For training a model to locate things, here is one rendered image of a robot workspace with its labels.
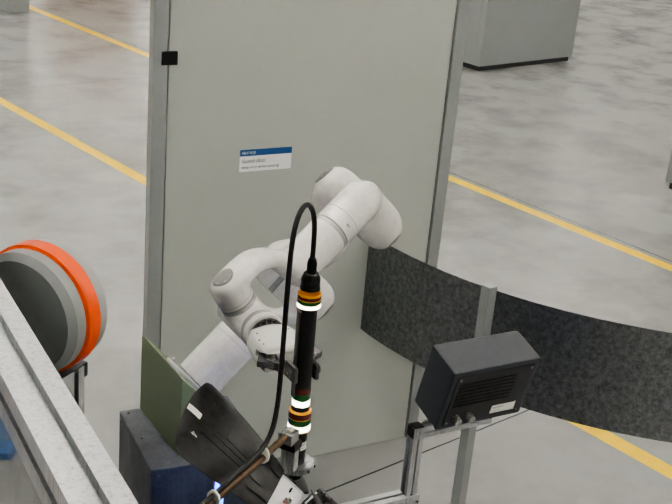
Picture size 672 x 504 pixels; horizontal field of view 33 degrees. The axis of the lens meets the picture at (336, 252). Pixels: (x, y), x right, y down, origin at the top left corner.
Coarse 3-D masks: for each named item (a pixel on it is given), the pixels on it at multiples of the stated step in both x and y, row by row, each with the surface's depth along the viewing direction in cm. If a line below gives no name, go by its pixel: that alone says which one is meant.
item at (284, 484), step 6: (282, 480) 213; (288, 480) 213; (282, 486) 212; (288, 486) 213; (294, 486) 214; (276, 492) 211; (282, 492) 212; (288, 492) 212; (294, 492) 213; (300, 492) 214; (270, 498) 209; (276, 498) 210; (282, 498) 211; (294, 498) 213; (300, 498) 214
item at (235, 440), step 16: (208, 384) 216; (192, 400) 208; (208, 400) 211; (224, 400) 215; (192, 416) 205; (208, 416) 208; (224, 416) 211; (240, 416) 215; (208, 432) 205; (224, 432) 208; (240, 432) 211; (176, 448) 197; (192, 448) 200; (208, 448) 203; (224, 448) 206; (240, 448) 209; (256, 448) 212; (192, 464) 198; (208, 464) 201; (224, 464) 204; (240, 464) 207; (272, 464) 212; (224, 480) 203; (256, 480) 208; (272, 480) 210; (240, 496) 204; (256, 496) 207
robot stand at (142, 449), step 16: (128, 416) 297; (144, 416) 298; (128, 432) 292; (144, 432) 290; (128, 448) 294; (144, 448) 283; (160, 448) 284; (128, 464) 295; (144, 464) 280; (160, 464) 277; (176, 464) 278; (128, 480) 297; (144, 480) 281; (160, 480) 276; (176, 480) 278; (192, 480) 280; (208, 480) 283; (144, 496) 283; (160, 496) 278; (176, 496) 280; (192, 496) 282
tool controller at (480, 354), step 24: (504, 336) 286; (432, 360) 278; (456, 360) 274; (480, 360) 276; (504, 360) 278; (528, 360) 280; (432, 384) 279; (456, 384) 273; (480, 384) 277; (504, 384) 281; (528, 384) 287; (432, 408) 280; (456, 408) 278; (480, 408) 283; (504, 408) 288
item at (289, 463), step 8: (280, 432) 211; (288, 432) 211; (296, 432) 211; (288, 440) 210; (296, 440) 212; (280, 448) 212; (288, 448) 211; (296, 448) 211; (280, 456) 219; (288, 456) 214; (296, 456) 214; (280, 464) 215; (288, 464) 214; (296, 464) 215; (304, 464) 217; (312, 464) 217; (288, 472) 215; (296, 472) 215; (304, 472) 215
